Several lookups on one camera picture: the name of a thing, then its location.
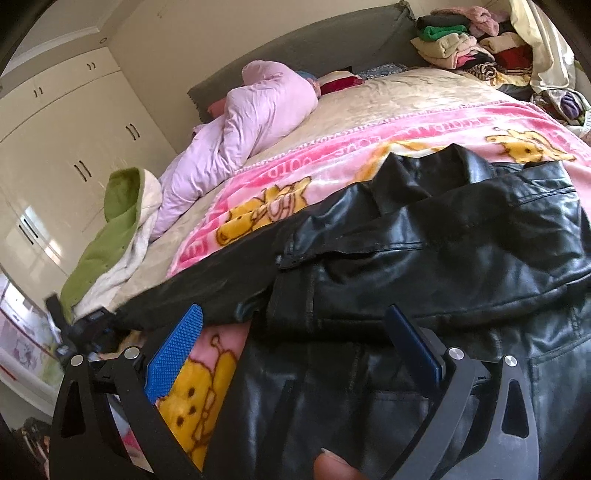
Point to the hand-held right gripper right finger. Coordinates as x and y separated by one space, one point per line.
415 344

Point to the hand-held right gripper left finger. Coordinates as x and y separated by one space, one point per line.
173 357

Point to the black leather jacket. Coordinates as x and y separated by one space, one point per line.
415 258

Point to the pile of folded clothes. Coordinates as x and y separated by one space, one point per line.
457 46

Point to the person's right hand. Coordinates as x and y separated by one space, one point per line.
339 468

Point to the colourful printed mat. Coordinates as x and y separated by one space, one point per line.
25 337

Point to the green and white fleece blanket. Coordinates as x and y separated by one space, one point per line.
108 240

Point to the cream wardrobe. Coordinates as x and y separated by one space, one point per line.
69 138

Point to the pink cartoon printed blanket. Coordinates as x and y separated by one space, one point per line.
351 152

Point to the beige bedspread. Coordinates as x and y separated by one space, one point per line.
392 92

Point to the pink quilted jacket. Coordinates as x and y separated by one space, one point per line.
254 115

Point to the red pillow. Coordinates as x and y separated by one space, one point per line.
339 84

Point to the blue patterned pillow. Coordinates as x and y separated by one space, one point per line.
381 70

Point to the purple and white cloth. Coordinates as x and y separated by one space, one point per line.
570 108

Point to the light blue cloth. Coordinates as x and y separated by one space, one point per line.
305 76

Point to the grey headboard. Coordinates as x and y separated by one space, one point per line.
295 46

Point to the cream curtain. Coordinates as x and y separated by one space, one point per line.
545 41

